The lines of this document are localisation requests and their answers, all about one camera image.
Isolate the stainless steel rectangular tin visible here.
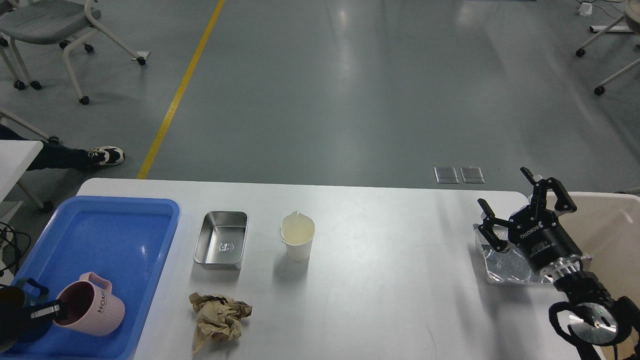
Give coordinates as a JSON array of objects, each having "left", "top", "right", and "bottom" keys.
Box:
[{"left": 193, "top": 210, "right": 249, "bottom": 271}]

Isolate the person in dark trousers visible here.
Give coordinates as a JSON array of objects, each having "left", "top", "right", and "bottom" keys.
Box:
[{"left": 26, "top": 140, "right": 126, "bottom": 171}]

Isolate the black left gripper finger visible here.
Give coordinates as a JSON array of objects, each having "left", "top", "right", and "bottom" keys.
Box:
[{"left": 27, "top": 299, "right": 68, "bottom": 322}]

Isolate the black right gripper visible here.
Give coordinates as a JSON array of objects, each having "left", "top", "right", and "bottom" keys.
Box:
[{"left": 476, "top": 166, "right": 584, "bottom": 275}]

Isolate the pink ribbed mug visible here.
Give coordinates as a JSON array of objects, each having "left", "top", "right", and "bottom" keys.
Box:
[{"left": 53, "top": 272, "right": 126, "bottom": 337}]

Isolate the blue plastic tray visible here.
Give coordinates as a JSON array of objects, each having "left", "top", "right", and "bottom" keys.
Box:
[{"left": 1, "top": 196, "right": 180, "bottom": 360}]

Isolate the dark blue HOME mug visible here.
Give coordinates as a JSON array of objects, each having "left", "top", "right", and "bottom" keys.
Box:
[{"left": 14, "top": 278, "right": 52, "bottom": 343}]

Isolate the white side table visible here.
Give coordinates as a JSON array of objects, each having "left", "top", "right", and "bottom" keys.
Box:
[{"left": 0, "top": 140, "right": 54, "bottom": 214}]

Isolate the floor outlet plate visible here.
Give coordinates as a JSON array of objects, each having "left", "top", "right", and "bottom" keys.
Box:
[
  {"left": 459, "top": 166, "right": 486, "bottom": 184},
  {"left": 433, "top": 166, "right": 460, "bottom": 184}
]

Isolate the right floor outlet plate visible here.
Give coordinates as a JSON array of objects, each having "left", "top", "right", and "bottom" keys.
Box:
[{"left": 459, "top": 166, "right": 486, "bottom": 184}]

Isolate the left floor outlet plate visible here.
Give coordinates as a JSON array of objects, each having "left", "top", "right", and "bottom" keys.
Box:
[{"left": 433, "top": 166, "right": 460, "bottom": 184}]

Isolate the grey office chair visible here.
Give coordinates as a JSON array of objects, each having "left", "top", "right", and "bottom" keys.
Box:
[{"left": 0, "top": 0, "right": 148, "bottom": 105}]

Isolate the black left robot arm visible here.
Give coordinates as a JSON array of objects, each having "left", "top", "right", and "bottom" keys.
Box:
[{"left": 0, "top": 285, "right": 69, "bottom": 353}]

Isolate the crumpled brown paper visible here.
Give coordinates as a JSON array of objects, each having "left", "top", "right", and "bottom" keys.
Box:
[{"left": 189, "top": 292, "right": 253, "bottom": 354}]

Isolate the beige plastic bin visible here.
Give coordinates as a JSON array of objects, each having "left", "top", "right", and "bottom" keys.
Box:
[{"left": 529, "top": 191, "right": 640, "bottom": 360}]

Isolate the white paper cup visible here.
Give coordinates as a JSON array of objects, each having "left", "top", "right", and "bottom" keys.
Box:
[{"left": 279, "top": 210, "right": 316, "bottom": 262}]

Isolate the white chair base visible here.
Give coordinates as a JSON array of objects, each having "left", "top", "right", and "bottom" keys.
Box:
[{"left": 575, "top": 0, "right": 640, "bottom": 96}]

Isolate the aluminium foil tray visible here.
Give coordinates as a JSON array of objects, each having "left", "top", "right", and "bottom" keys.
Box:
[{"left": 472, "top": 223, "right": 593, "bottom": 286}]

